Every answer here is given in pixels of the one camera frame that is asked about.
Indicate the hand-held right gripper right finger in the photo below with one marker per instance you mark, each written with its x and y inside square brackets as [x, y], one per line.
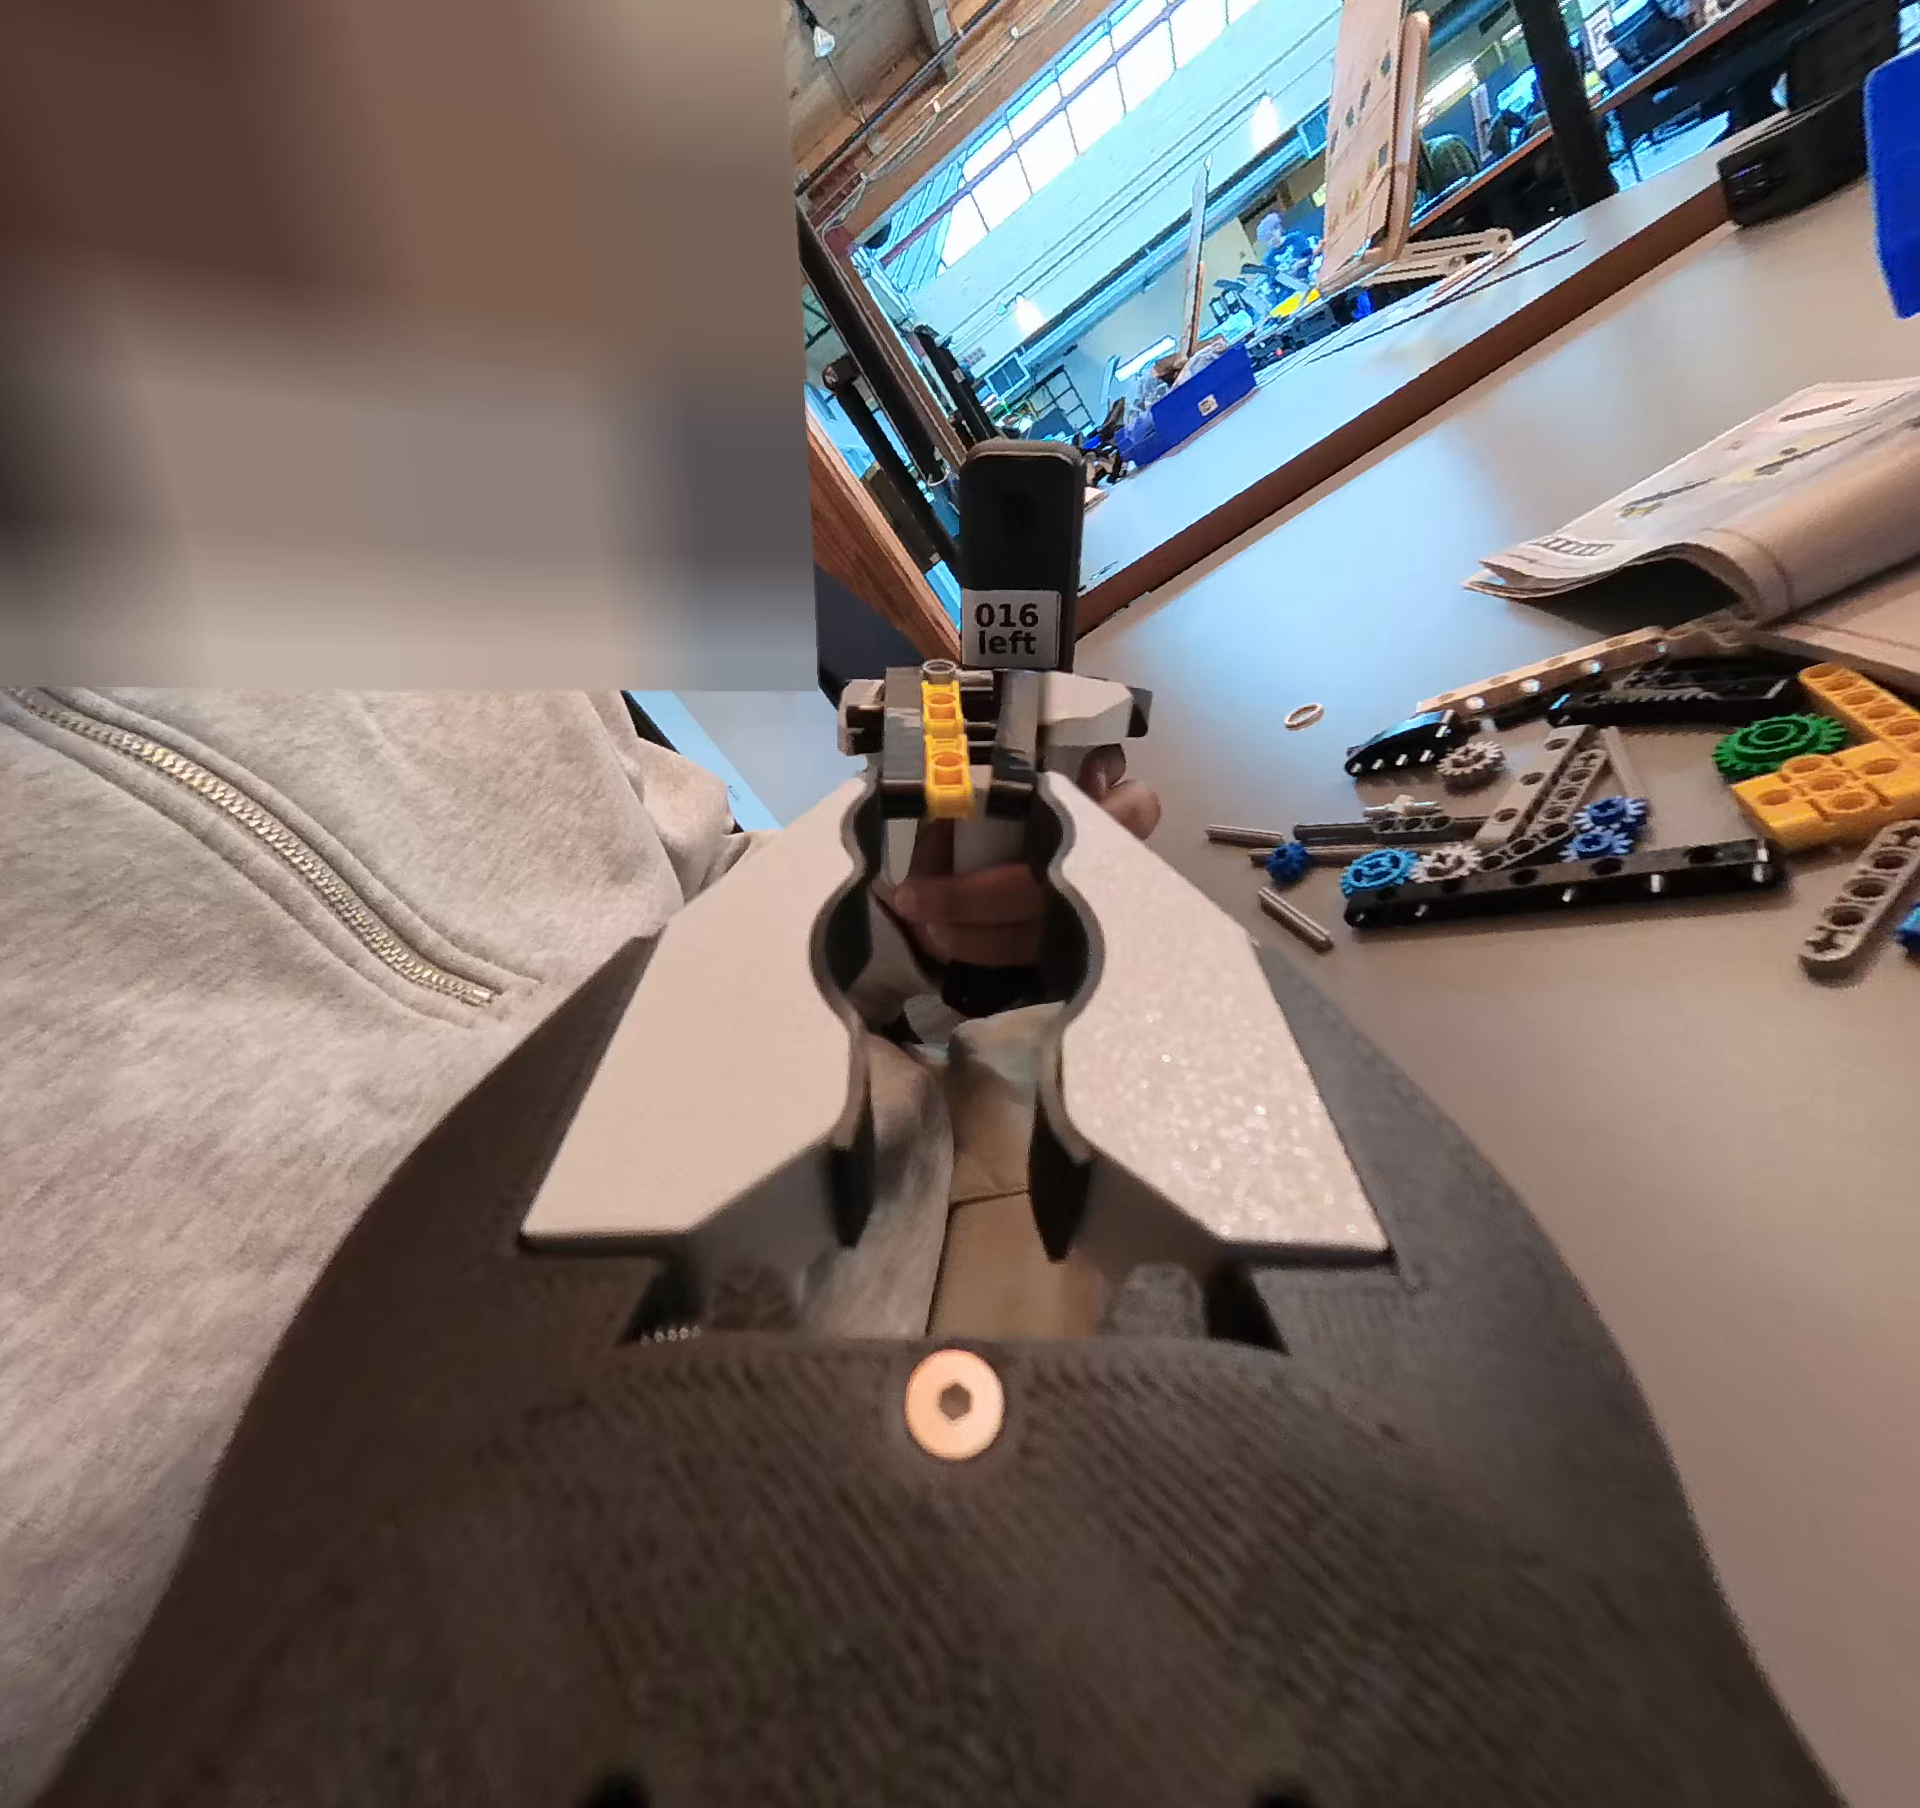
[1200, 1089]

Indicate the black pillar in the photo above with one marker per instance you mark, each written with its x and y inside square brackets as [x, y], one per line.
[1545, 38]

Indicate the wooden display board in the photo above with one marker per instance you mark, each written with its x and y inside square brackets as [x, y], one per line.
[1373, 85]

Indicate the person's left hand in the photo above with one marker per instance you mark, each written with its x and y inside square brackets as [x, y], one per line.
[1126, 797]

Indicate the pile of lego beams and gears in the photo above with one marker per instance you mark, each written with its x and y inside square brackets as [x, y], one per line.
[1620, 819]

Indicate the lego instruction booklet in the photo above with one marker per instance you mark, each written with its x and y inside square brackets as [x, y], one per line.
[1725, 520]

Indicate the black box device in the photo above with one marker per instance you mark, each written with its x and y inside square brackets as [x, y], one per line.
[1786, 160]

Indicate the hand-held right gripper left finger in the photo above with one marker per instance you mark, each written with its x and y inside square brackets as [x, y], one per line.
[704, 1089]

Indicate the black yellow lego assembly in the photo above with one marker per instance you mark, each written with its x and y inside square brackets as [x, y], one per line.
[949, 736]

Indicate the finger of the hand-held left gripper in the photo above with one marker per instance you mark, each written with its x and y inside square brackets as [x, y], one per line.
[862, 727]
[1088, 722]

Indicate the grey zip hoodie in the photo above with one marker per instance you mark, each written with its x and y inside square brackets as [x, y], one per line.
[225, 1089]

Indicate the blue plastic crate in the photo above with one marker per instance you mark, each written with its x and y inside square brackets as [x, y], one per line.
[1896, 174]

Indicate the small blue bin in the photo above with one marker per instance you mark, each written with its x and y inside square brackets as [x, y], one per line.
[1193, 407]

